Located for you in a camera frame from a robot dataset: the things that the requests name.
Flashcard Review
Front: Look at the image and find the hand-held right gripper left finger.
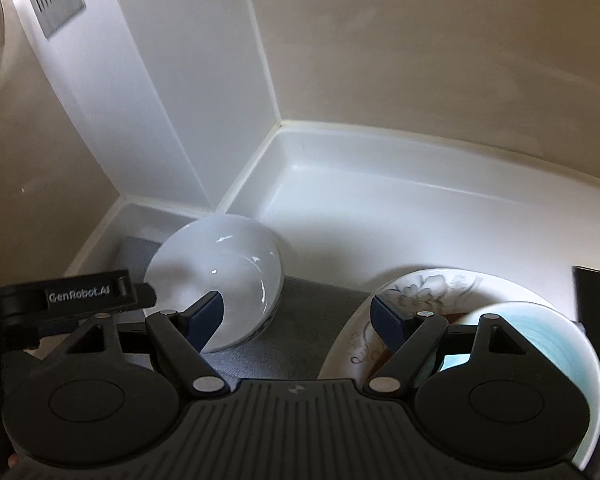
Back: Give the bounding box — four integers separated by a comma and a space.
45, 290, 232, 401

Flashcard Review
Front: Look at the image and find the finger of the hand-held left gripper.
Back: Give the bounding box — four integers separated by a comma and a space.
131, 282, 158, 310

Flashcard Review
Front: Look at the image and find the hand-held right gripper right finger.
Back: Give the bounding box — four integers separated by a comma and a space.
361, 294, 543, 402

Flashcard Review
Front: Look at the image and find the white floral plate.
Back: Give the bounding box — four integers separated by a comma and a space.
317, 268, 583, 382

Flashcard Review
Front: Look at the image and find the white bowl blue patterned outside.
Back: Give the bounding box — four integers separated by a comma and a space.
143, 213, 286, 354

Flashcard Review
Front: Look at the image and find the light blue ribbed bowl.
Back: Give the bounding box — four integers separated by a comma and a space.
414, 301, 600, 472

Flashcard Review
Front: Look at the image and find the grey drying mat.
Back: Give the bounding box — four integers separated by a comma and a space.
116, 236, 378, 382

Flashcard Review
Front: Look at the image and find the black flat object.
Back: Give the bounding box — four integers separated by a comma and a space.
572, 265, 600, 324

